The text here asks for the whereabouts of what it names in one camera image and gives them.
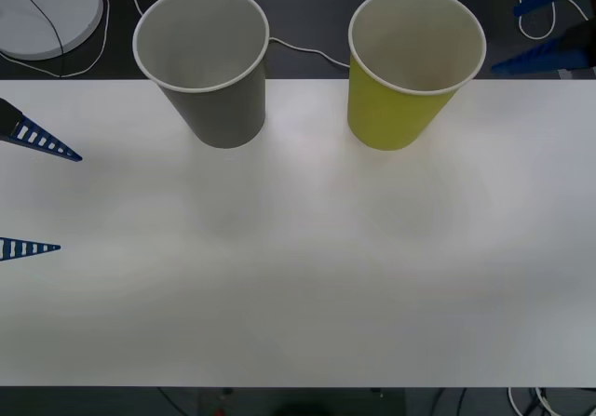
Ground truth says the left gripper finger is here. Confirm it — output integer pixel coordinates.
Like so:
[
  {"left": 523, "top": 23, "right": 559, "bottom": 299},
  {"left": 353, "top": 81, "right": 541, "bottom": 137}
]
[
  {"left": 0, "top": 237, "right": 62, "bottom": 263},
  {"left": 0, "top": 97, "right": 84, "bottom": 163}
]

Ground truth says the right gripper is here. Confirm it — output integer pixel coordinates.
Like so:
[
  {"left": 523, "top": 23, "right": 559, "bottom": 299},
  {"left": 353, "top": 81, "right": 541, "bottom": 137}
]
[{"left": 491, "top": 0, "right": 596, "bottom": 76}]

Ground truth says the white round disc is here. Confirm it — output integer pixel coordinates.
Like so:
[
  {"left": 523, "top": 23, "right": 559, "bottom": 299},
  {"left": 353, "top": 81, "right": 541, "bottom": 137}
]
[{"left": 0, "top": 0, "right": 104, "bottom": 61}]

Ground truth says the yellow-green plastic waste bin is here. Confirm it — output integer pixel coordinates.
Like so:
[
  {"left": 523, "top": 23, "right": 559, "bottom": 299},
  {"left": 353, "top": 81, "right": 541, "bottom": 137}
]
[{"left": 346, "top": 0, "right": 488, "bottom": 153}]

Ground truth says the grey plastic waste bin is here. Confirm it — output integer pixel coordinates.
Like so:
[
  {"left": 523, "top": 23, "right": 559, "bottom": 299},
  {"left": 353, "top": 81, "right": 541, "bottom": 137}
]
[{"left": 132, "top": 0, "right": 271, "bottom": 150}]

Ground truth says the white wavy cable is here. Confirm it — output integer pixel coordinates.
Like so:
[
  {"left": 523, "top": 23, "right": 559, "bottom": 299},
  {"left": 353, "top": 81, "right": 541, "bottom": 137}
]
[{"left": 508, "top": 0, "right": 591, "bottom": 41}]

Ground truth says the thin black cable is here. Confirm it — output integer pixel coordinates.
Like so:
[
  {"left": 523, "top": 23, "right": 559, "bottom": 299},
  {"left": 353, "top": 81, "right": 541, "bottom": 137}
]
[{"left": 9, "top": 0, "right": 66, "bottom": 78}]

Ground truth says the thin white looped cable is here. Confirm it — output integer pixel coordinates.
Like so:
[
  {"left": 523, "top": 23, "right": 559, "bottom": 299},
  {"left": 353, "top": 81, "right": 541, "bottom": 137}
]
[{"left": 0, "top": 0, "right": 111, "bottom": 80}]

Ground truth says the white power strip cable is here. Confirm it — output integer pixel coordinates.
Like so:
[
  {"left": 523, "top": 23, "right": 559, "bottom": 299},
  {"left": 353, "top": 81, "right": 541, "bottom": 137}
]
[{"left": 121, "top": 0, "right": 351, "bottom": 70}]

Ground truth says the white floor cable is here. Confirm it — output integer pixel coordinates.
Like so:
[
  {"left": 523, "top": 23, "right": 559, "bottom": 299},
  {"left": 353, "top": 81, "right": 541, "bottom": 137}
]
[
  {"left": 534, "top": 386, "right": 562, "bottom": 416},
  {"left": 506, "top": 386, "right": 530, "bottom": 416}
]

